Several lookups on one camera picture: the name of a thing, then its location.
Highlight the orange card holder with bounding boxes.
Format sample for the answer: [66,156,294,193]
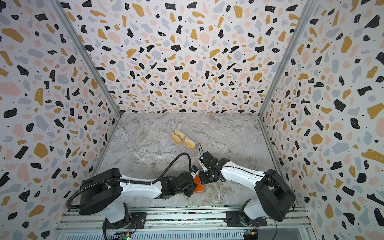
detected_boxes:
[194,175,203,193]

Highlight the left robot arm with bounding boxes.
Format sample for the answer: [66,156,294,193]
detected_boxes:
[79,166,199,224]

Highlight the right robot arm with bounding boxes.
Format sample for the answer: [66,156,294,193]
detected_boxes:
[199,152,296,226]

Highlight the gold card back right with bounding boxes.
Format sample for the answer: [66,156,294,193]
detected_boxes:
[184,137,196,151]

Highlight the gold card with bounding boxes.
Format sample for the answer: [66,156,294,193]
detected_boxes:
[174,129,185,140]
[184,137,196,151]
[171,133,182,145]

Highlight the gold card back left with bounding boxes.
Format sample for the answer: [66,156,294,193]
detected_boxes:
[174,129,185,140]

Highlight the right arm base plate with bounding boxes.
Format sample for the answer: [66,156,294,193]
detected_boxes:
[224,211,267,228]

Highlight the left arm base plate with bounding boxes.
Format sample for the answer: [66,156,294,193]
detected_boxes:
[102,212,147,232]

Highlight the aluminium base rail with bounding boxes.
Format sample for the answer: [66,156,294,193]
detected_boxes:
[53,206,316,240]

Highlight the left black corrugated cable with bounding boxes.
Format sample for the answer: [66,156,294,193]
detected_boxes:
[65,152,193,210]

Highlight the right aluminium corner post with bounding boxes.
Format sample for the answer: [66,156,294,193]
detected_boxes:
[258,0,319,118]

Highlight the aluminium corner post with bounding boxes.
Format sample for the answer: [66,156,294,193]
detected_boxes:
[258,0,319,118]
[48,1,122,119]

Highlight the left aluminium corner post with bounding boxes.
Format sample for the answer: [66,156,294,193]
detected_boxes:
[48,1,122,119]

